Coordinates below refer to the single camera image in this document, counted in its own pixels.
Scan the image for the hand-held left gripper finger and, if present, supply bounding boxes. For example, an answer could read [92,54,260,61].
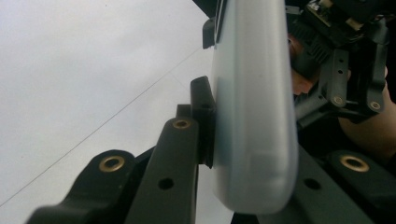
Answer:
[190,76,217,170]

